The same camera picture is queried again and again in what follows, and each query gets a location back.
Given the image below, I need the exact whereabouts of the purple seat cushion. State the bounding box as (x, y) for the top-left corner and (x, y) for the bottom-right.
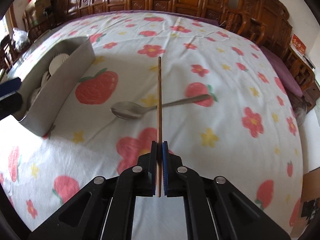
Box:
(259, 45), (303, 97)

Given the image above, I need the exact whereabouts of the metal spoon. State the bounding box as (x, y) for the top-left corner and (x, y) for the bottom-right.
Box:
(110, 94), (211, 120)

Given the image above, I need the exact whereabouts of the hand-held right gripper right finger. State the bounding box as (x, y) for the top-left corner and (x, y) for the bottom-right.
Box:
(162, 141), (292, 240)

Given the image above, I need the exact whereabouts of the grey metal utensil container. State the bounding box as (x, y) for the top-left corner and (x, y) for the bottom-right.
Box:
(7, 36), (96, 138)

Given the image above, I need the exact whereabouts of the purple mattress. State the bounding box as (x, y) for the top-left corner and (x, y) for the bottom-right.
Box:
(59, 10), (222, 27)

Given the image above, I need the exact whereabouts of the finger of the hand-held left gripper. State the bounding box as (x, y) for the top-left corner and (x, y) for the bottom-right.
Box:
(0, 77), (22, 98)
(0, 90), (24, 121)

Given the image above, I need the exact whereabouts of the clear plastic bag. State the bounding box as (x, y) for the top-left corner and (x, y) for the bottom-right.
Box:
(294, 102), (308, 123)

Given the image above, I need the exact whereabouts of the black floor object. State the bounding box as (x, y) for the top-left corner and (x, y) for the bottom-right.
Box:
(301, 201), (316, 218)

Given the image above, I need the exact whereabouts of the red box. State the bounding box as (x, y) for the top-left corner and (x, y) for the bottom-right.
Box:
(291, 33), (307, 53)

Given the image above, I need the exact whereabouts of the floral strawberry bedsheet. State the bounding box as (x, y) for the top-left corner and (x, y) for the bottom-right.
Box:
(0, 11), (304, 240)

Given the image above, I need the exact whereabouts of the white plastic bag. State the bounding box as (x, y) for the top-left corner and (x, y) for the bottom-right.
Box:
(12, 27), (29, 51)

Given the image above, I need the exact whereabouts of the carved wooden sofa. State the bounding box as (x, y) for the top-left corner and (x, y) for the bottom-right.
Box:
(238, 0), (320, 113)

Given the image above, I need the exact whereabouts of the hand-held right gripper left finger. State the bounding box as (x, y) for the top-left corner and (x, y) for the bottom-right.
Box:
(28, 141), (158, 240)

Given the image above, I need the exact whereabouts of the wooden chopstick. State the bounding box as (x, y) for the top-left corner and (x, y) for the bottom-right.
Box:
(156, 57), (163, 198)

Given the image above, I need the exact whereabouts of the dark wooden cabinet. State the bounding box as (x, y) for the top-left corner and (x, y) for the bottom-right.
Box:
(22, 0), (59, 38)

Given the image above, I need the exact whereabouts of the wooden armchair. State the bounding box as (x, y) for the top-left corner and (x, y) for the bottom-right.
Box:
(224, 10), (267, 46)

